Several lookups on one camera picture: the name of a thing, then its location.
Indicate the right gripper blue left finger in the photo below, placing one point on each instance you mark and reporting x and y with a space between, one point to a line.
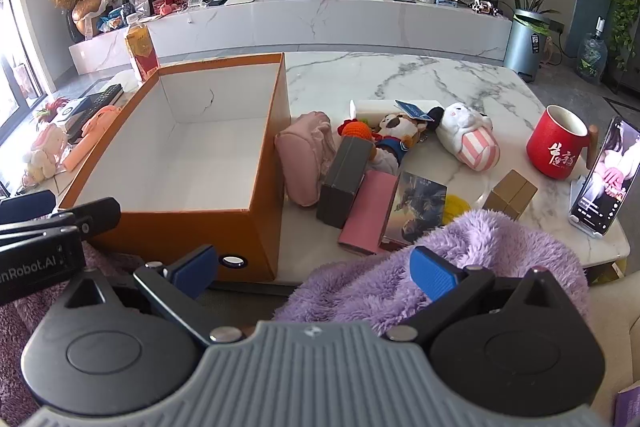
172 290

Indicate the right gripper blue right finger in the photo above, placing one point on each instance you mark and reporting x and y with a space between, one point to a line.
451 292

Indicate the yellow round case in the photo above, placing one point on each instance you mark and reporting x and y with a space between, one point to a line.
454 207

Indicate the photo card box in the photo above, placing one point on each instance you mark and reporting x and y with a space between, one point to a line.
417 208

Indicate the pink notebook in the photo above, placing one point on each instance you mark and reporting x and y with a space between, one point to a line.
363 230

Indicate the brown cardboard box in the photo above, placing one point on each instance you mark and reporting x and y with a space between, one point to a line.
511 195

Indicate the white dog plush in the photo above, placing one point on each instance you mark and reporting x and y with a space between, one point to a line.
467 135

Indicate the red panda plush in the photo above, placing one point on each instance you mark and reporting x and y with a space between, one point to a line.
396 135

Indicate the dark grey box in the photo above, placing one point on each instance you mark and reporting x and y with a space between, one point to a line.
341 184

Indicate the pink fabric pouch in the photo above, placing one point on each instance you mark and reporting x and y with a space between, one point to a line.
306 149

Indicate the orange crochet fruit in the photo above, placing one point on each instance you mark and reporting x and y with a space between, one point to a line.
354 128

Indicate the white rectangular box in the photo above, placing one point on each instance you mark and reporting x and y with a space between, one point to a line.
373 111

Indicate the purple fuzzy robe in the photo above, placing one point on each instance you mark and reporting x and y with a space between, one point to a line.
385 289

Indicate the pink bunny plush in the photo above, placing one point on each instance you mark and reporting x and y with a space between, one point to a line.
41 162

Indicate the orange storage box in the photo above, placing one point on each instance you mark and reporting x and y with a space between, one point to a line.
191 160

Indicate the red flower decoration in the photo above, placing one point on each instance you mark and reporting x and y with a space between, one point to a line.
50 110

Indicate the black remote control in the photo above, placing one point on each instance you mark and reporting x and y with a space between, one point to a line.
93 101

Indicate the red mug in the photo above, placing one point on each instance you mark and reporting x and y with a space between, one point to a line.
558 140

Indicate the smartphone on stand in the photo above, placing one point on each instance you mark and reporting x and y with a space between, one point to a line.
617 164

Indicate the red yellow drink carton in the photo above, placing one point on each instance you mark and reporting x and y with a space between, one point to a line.
140 47

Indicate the grey trash bin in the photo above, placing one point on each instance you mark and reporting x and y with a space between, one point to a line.
528 35

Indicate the white marble tv cabinet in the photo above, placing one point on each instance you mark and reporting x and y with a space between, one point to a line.
285 24

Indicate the water jug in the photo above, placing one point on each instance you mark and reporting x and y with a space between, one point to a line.
592 55

